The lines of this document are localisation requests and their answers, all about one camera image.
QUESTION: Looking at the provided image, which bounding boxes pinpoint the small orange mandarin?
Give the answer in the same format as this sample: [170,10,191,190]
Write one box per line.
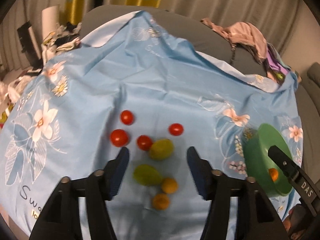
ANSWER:
[268,168,279,182]

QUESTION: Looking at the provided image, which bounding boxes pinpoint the tan longan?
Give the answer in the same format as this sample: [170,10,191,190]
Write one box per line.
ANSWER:
[161,178,178,194]
[151,193,170,210]

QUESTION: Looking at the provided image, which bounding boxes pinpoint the green tomato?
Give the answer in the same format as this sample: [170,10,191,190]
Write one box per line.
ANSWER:
[133,164,163,186]

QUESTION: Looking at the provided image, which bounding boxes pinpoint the red cherry tomato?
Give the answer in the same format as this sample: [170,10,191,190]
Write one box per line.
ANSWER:
[168,123,184,136]
[136,135,153,151]
[120,110,135,126]
[110,129,129,147]

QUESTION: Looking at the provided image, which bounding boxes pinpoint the yellow-green tomato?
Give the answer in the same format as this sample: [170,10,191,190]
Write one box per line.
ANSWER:
[148,139,174,161]

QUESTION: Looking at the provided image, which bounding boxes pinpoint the person's hand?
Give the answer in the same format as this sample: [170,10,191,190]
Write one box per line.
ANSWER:
[283,204,308,240]

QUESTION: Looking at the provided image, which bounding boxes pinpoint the green plastic bowl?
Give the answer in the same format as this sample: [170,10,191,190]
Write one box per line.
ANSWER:
[244,123,292,197]

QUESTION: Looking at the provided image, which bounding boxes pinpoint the purple cloth pile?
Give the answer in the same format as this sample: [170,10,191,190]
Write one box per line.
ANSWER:
[264,43,291,85]

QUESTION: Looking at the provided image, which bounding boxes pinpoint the pink cloth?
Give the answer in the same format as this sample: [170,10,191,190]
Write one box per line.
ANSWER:
[201,18,267,64]

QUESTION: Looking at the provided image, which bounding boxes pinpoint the blue floral tablecloth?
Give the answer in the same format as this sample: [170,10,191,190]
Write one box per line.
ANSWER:
[1,11,303,239]

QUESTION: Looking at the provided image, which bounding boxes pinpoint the grey sofa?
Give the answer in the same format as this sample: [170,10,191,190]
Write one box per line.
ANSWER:
[80,5,319,181]

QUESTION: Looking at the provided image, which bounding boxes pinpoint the clutter pile beside sofa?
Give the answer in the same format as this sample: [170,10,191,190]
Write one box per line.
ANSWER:
[1,22,81,127]

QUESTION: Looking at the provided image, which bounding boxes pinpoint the white paper roll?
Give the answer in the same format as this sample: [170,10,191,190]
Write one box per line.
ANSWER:
[41,4,60,40]

